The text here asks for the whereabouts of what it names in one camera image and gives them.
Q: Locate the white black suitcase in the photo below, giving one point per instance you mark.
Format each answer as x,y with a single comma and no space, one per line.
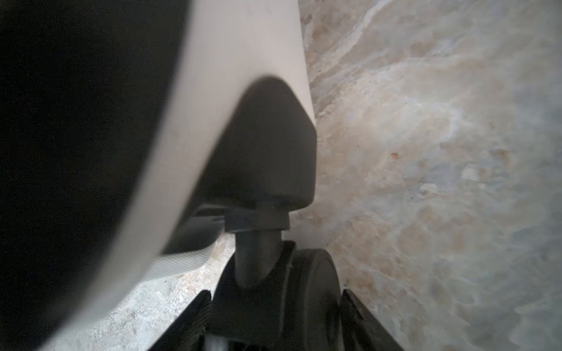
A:
134,133

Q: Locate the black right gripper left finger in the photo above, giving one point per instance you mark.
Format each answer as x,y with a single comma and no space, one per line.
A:
187,332

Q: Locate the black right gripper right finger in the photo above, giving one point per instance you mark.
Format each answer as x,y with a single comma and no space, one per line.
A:
360,329

